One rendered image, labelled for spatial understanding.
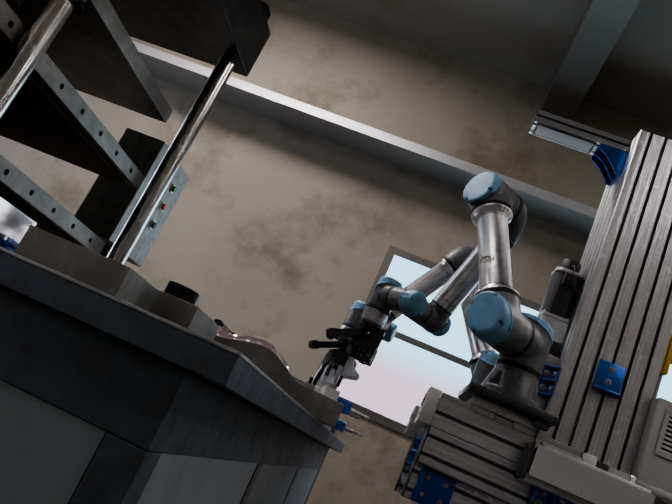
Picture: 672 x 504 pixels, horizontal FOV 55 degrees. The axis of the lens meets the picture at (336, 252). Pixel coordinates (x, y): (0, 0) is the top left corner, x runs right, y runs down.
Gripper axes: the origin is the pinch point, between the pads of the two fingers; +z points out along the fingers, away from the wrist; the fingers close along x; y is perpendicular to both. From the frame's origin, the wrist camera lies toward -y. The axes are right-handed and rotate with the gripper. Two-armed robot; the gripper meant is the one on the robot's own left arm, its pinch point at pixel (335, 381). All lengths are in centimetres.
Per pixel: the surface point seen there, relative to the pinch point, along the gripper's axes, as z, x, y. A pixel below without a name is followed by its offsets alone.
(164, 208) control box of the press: -30, 22, -90
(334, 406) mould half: 7.3, -46.0, 9.0
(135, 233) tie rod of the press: -13, -9, -77
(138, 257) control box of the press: -10, 25, -90
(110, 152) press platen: -28, -33, -84
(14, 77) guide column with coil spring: -23, -83, -78
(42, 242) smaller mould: 6, -113, -30
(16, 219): 2, -55, -81
